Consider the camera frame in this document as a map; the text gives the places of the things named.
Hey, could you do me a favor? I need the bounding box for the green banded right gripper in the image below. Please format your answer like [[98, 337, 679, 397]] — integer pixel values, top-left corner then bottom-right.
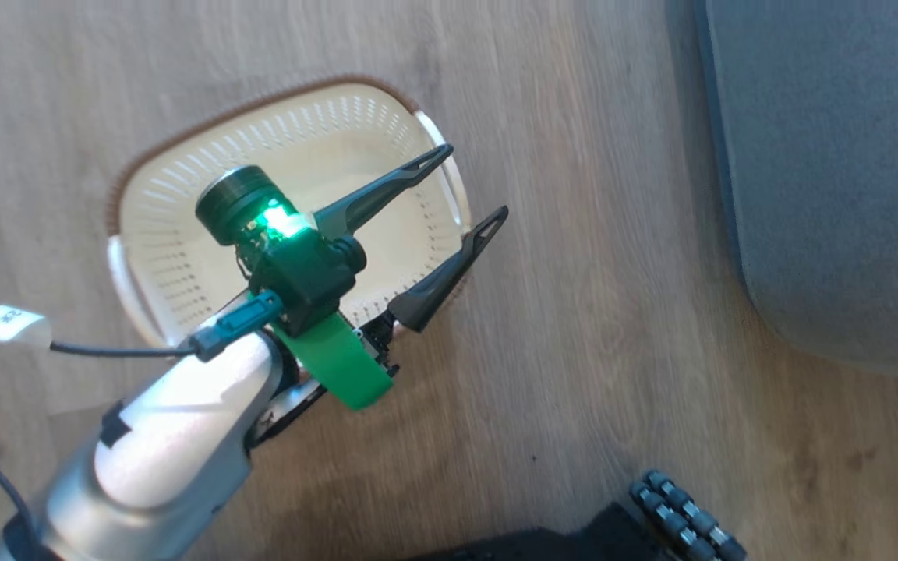
[[270, 144, 509, 411]]

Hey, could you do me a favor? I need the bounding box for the cream plastic laundry basket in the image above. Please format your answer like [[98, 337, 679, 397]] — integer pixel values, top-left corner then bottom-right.
[[106, 76, 472, 351]]

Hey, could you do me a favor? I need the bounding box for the black roller omni wheel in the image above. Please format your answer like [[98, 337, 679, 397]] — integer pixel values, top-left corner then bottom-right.
[[630, 470, 748, 561]]

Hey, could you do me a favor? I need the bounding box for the grey rug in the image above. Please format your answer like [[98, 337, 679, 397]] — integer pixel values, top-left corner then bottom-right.
[[691, 0, 898, 379]]

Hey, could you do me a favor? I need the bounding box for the black cable with teal plug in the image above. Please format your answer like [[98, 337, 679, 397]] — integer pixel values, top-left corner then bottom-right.
[[0, 290, 286, 363]]

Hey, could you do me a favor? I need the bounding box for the white cable label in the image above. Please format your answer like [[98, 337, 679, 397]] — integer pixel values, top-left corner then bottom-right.
[[0, 305, 52, 348]]

